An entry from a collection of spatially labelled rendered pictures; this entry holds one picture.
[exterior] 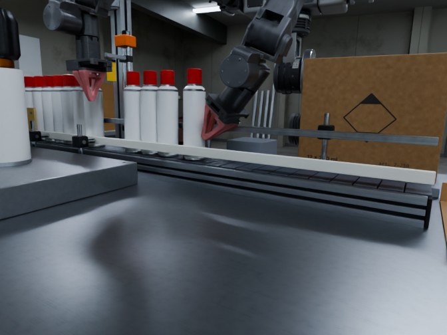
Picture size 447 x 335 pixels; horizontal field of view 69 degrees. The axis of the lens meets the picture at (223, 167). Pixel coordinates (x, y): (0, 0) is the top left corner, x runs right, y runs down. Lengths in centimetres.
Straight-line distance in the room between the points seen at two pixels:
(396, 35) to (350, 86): 758
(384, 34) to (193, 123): 777
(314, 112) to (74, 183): 55
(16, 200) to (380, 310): 51
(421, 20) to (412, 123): 740
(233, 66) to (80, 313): 45
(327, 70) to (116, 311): 68
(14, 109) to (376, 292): 68
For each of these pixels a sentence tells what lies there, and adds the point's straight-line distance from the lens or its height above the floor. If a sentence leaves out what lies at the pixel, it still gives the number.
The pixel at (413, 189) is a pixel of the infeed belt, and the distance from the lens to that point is 61.
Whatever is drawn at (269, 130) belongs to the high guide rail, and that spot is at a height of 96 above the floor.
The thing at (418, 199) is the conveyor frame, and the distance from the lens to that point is 57.
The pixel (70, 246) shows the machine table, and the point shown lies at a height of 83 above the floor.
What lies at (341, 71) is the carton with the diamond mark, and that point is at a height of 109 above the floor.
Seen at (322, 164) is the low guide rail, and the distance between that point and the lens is 60.
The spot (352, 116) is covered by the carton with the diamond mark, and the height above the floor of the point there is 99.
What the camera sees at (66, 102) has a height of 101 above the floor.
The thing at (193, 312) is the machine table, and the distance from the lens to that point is 31.
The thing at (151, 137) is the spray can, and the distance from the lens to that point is 83.
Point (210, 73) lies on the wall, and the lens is 920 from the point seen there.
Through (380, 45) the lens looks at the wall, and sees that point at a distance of 834.
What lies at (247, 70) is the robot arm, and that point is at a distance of 59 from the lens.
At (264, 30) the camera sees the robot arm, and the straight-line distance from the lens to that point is 66.
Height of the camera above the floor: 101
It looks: 11 degrees down
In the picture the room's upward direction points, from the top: 1 degrees clockwise
